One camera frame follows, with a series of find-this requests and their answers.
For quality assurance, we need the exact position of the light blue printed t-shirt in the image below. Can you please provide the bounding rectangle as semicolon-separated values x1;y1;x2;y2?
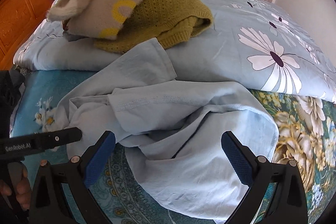
53;39;278;221

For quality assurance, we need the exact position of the person's left hand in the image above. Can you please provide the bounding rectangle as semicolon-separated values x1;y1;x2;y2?
6;162;32;211

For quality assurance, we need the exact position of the light blue floral quilt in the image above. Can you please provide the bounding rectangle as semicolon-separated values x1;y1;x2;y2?
13;0;335;102

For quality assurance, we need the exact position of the teal floral bed blanket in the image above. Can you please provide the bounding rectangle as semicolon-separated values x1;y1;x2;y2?
10;71;335;223

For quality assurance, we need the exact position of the dark grey fleece garment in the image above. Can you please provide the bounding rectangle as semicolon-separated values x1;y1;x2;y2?
0;70;25;139

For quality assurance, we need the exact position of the mustard yellow knit sweater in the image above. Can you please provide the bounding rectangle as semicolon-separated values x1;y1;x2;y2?
94;0;214;54

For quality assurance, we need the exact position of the orange wooden headboard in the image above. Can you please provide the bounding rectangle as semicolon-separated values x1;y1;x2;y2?
1;0;52;71

